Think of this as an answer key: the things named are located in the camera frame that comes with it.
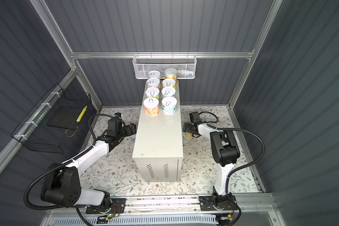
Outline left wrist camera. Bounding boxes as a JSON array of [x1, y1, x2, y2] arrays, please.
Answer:
[[114, 113, 122, 118]]

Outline orange label can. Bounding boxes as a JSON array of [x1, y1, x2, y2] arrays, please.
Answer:
[[164, 67, 178, 81]]

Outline pink label can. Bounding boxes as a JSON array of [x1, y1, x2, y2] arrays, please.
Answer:
[[147, 70, 161, 80], [147, 78, 161, 89]]

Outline teal label can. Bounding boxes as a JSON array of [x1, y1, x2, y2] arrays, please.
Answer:
[[162, 87, 176, 98]]

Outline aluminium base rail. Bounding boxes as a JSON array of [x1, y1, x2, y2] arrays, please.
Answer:
[[40, 193, 286, 226]]

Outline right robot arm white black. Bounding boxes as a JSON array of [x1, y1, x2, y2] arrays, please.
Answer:
[[183, 112, 240, 210]]

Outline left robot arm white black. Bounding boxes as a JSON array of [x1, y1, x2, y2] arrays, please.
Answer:
[[40, 117, 137, 211]]

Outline tubes in white basket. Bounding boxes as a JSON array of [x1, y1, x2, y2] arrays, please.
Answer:
[[177, 70, 194, 79]]

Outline white metal cabinet counter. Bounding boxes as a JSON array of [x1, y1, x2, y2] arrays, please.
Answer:
[[132, 79, 184, 183]]

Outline white wire mesh basket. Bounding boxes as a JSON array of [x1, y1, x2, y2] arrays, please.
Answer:
[[132, 55, 197, 79]]

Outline left black corrugated cable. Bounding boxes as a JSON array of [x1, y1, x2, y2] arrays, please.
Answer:
[[23, 113, 116, 226]]

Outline pink label can front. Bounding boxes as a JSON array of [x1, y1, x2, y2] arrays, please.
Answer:
[[147, 70, 161, 80]]

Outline yellow label can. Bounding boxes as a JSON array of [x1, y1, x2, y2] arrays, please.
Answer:
[[145, 87, 160, 99]]

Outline yellow marker pen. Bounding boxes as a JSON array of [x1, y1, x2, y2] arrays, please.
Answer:
[[76, 105, 88, 122]]

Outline black wire wall basket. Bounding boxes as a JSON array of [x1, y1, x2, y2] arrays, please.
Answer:
[[11, 85, 95, 154]]

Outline right black corrugated cable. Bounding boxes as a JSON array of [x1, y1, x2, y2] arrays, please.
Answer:
[[199, 111, 265, 226]]

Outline black corrugated cable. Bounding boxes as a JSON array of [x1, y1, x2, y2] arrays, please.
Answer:
[[23, 113, 116, 226], [199, 111, 265, 226]]

